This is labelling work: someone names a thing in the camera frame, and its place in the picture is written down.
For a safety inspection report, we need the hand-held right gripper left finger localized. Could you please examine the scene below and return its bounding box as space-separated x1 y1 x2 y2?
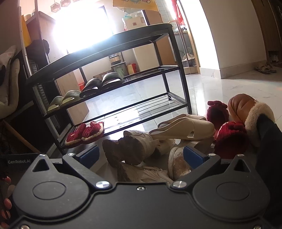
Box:
32 144 111 190

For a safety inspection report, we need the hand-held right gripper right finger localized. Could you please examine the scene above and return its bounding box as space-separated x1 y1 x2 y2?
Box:
172 145 252 190

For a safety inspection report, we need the beige lace-up sneaker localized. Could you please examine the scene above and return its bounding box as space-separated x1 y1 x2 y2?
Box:
117 162 175 185
102 130 159 166

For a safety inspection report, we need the black metal shoe rack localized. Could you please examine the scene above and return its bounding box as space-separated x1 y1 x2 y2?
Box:
26 23 192 154

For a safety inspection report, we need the person's left hand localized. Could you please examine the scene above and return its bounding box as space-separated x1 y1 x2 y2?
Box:
0 176 15 221

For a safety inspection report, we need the small red knitted shoe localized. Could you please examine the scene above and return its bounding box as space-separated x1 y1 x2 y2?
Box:
82 121 105 142
65 123 87 146

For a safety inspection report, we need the beige slingback sandal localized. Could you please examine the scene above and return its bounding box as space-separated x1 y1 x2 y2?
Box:
148 118 216 141
157 114 208 128

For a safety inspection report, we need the dark red knitted shoe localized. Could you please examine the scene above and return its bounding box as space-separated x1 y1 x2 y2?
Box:
207 100 230 127
214 121 250 160

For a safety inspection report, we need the olive green slipper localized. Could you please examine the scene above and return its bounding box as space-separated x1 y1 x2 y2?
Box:
47 96 64 113
61 90 81 105

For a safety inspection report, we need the brown fur-lined boot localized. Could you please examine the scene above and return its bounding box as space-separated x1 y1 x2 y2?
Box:
228 93 276 147

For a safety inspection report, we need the black slipper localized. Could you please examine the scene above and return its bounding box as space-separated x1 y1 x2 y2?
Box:
79 78 103 98
102 72 125 90

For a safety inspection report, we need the black cloth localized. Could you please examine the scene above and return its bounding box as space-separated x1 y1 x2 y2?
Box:
256 113 282 223

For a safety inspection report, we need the green and white bag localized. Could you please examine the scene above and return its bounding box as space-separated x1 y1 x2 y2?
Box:
111 63 127 78

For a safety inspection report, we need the broom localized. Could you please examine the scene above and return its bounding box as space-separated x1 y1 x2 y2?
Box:
176 19 197 68

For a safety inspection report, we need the rice cooker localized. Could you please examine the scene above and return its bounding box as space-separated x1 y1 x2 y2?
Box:
109 54 122 66

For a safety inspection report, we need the wooden cupboard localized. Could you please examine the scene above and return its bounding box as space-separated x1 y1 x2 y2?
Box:
132 10 177 72

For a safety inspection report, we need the red hanging garment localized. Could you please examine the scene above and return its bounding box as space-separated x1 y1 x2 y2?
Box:
175 0 186 25

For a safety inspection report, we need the yellow hanging banner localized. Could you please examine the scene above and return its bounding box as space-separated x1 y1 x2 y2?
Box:
112 0 159 12

